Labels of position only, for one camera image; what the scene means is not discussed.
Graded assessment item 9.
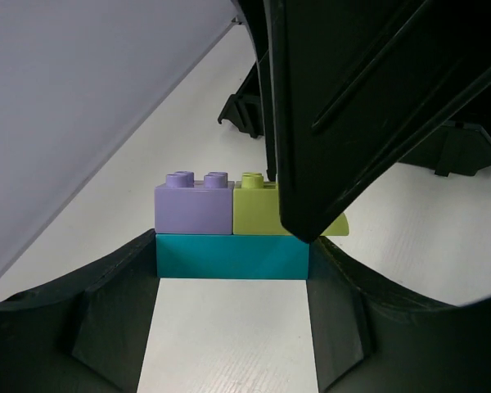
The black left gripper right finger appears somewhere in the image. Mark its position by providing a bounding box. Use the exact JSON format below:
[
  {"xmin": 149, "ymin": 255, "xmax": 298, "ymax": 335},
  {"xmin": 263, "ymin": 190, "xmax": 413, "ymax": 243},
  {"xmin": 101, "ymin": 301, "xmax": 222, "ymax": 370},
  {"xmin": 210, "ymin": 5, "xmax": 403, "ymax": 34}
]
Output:
[{"xmin": 306, "ymin": 237, "xmax": 491, "ymax": 392}]

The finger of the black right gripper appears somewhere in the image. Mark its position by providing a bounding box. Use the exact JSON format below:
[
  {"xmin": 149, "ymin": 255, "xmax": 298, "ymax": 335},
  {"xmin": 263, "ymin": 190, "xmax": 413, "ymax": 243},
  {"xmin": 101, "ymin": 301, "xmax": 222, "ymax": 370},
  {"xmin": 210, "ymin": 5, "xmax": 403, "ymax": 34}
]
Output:
[
  {"xmin": 233, "ymin": 0, "xmax": 277, "ymax": 180},
  {"xmin": 265, "ymin": 1, "xmax": 491, "ymax": 242}
]

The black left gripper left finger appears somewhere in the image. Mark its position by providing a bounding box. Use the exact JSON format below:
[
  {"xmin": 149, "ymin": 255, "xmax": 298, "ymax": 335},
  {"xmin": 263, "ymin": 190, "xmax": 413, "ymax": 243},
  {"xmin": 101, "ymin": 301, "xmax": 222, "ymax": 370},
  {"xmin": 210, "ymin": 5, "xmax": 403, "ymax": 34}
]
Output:
[{"xmin": 0, "ymin": 230, "xmax": 159, "ymax": 392}]

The teal long lego brick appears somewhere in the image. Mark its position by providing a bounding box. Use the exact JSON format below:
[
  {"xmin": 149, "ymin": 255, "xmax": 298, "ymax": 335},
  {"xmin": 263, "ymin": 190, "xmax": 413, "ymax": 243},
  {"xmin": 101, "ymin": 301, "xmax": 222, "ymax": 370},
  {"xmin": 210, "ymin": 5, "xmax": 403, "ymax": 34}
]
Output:
[{"xmin": 155, "ymin": 234, "xmax": 309, "ymax": 280}]

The lime green sloped lego brick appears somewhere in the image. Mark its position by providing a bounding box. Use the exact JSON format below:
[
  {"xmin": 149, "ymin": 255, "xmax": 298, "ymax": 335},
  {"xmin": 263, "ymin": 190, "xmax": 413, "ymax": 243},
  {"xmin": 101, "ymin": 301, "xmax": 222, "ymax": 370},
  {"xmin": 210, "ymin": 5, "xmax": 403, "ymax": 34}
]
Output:
[{"xmin": 232, "ymin": 171, "xmax": 350, "ymax": 237}]

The purple square lego brick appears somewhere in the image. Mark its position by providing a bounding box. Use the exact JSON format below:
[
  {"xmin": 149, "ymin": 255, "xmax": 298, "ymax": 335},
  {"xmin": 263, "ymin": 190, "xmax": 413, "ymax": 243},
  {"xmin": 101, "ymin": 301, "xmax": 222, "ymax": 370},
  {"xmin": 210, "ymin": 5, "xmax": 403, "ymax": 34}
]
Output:
[{"xmin": 154, "ymin": 171, "xmax": 235, "ymax": 235}]

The black four-compartment sorting bin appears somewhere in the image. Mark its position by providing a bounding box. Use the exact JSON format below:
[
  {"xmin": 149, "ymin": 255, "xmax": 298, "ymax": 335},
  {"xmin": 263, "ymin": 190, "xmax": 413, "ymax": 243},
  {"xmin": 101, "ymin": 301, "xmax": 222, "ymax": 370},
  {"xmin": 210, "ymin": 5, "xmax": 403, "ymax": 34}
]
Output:
[{"xmin": 218, "ymin": 84, "xmax": 491, "ymax": 177}]

